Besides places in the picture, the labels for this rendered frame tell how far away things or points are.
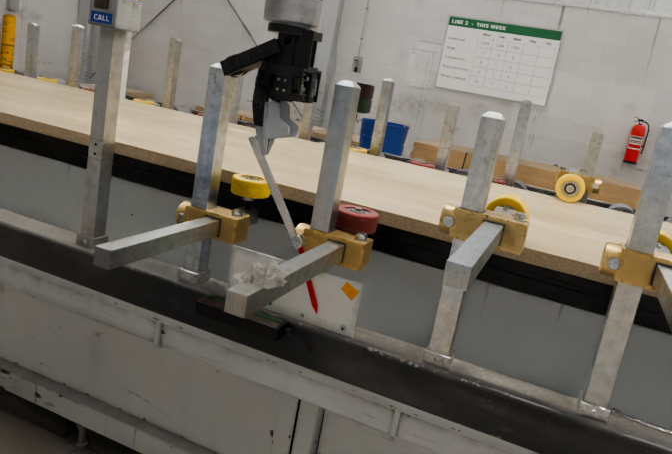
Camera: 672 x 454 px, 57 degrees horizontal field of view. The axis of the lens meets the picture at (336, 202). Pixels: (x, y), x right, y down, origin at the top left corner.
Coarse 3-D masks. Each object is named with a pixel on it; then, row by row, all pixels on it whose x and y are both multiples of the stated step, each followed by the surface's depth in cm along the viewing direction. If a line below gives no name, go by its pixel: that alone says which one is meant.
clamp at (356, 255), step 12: (300, 228) 110; (312, 240) 108; (324, 240) 107; (336, 240) 107; (348, 240) 106; (372, 240) 109; (348, 252) 106; (360, 252) 105; (336, 264) 107; (348, 264) 106; (360, 264) 106
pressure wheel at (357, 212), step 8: (344, 208) 113; (352, 208) 115; (360, 208) 113; (344, 216) 110; (352, 216) 110; (360, 216) 109; (368, 216) 110; (376, 216) 111; (336, 224) 112; (344, 224) 110; (352, 224) 110; (360, 224) 110; (368, 224) 110; (376, 224) 112; (352, 232) 110; (368, 232) 111
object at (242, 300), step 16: (304, 256) 95; (320, 256) 97; (336, 256) 103; (288, 272) 87; (304, 272) 91; (320, 272) 98; (240, 288) 78; (256, 288) 79; (272, 288) 82; (288, 288) 87; (240, 304) 76; (256, 304) 78
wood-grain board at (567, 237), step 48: (0, 96) 182; (48, 96) 203; (144, 144) 145; (192, 144) 158; (240, 144) 174; (288, 144) 193; (288, 192) 128; (384, 192) 140; (432, 192) 152; (528, 192) 183; (528, 240) 117; (576, 240) 125; (624, 240) 135
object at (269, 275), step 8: (256, 264) 84; (264, 264) 86; (272, 264) 83; (248, 272) 80; (256, 272) 81; (264, 272) 82; (272, 272) 83; (280, 272) 83; (240, 280) 80; (248, 280) 80; (256, 280) 80; (264, 280) 80; (272, 280) 79; (280, 280) 80
